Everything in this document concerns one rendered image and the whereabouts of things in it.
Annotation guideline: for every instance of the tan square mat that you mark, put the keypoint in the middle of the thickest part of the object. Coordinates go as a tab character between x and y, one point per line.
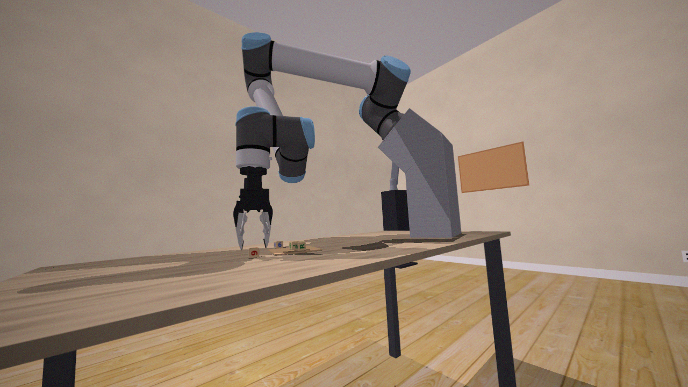
284	251

